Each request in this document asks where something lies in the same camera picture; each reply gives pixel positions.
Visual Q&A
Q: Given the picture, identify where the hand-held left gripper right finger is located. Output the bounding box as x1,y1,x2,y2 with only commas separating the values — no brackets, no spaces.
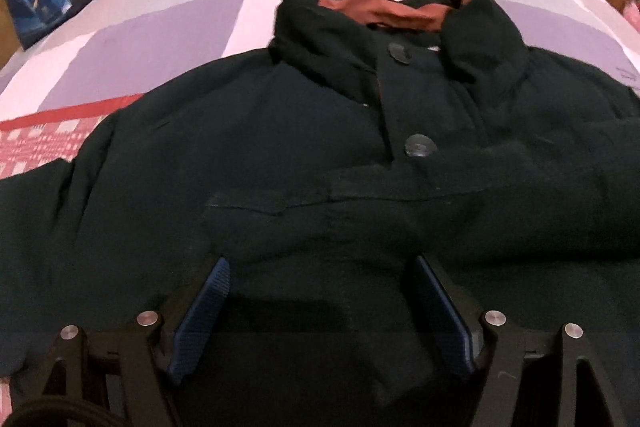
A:
410,254,628,427

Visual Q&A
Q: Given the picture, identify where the red white checked cloth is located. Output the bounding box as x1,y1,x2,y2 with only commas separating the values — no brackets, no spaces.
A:
0,94,146,415

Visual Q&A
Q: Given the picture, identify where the black cable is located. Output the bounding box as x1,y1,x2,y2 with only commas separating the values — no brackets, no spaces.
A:
0,399,126,427

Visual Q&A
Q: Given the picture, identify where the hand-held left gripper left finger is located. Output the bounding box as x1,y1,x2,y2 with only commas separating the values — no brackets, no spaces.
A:
15,254,233,427

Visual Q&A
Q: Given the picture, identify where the dark green jacket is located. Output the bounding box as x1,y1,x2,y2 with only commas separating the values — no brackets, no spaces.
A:
0,0,640,427

